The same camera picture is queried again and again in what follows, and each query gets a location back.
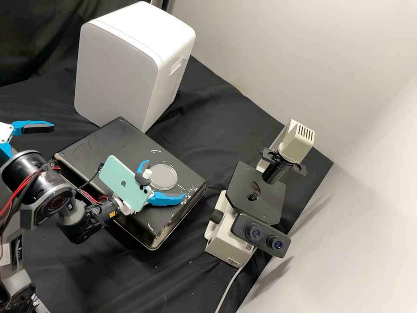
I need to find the black cable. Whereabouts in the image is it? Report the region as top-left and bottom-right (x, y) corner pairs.
(77, 162), (105, 193)

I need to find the petri dish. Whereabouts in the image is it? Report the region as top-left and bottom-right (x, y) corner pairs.
(148, 163), (179, 191)

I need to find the cream microscope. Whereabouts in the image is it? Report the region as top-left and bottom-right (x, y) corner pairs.
(204, 118), (316, 266)

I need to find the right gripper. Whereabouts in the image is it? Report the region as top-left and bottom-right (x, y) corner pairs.
(112, 159), (187, 216)

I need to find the black tray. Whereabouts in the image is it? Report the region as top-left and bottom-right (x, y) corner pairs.
(53, 117), (208, 251)

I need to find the white box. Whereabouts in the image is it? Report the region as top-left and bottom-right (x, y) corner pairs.
(74, 1), (197, 133)

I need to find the grey cable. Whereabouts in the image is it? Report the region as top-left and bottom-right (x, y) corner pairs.
(221, 256), (252, 313)

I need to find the right wrist camera phone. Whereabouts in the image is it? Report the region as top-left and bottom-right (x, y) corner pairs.
(98, 154), (156, 213)

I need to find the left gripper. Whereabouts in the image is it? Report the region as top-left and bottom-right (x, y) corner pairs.
(0, 120), (56, 162)

